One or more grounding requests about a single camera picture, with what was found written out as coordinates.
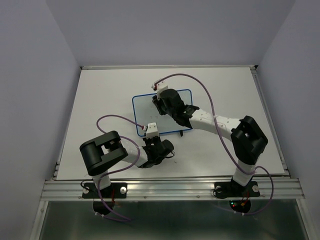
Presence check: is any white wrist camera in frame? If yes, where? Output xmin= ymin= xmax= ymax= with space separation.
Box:
xmin=144 ymin=122 xmax=159 ymax=139
xmin=151 ymin=79 xmax=168 ymax=92

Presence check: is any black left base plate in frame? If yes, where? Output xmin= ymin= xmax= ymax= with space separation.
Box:
xmin=80 ymin=182 xmax=128 ymax=199

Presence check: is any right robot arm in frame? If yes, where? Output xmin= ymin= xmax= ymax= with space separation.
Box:
xmin=152 ymin=88 xmax=268 ymax=199

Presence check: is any blue framed whiteboard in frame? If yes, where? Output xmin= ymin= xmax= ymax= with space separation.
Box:
xmin=132 ymin=93 xmax=191 ymax=135

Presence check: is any aluminium front mounting rail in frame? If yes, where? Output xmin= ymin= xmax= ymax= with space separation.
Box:
xmin=40 ymin=176 xmax=305 ymax=202

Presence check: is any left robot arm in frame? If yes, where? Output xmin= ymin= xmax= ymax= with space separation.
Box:
xmin=79 ymin=130 xmax=174 ymax=197

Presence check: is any aluminium right side rail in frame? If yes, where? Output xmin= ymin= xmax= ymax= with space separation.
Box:
xmin=250 ymin=65 xmax=291 ymax=177

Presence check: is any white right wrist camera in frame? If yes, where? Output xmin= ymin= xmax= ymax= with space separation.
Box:
xmin=151 ymin=79 xmax=168 ymax=92

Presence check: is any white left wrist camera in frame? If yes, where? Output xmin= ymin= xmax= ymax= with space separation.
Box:
xmin=144 ymin=122 xmax=159 ymax=139

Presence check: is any aluminium table edge rail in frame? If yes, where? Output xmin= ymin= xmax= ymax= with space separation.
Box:
xmin=80 ymin=64 xmax=259 ymax=70

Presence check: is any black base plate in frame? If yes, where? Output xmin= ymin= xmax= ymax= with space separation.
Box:
xmin=212 ymin=181 xmax=261 ymax=199
xmin=80 ymin=182 xmax=128 ymax=199

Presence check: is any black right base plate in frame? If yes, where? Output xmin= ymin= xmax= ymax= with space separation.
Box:
xmin=212 ymin=181 xmax=261 ymax=199

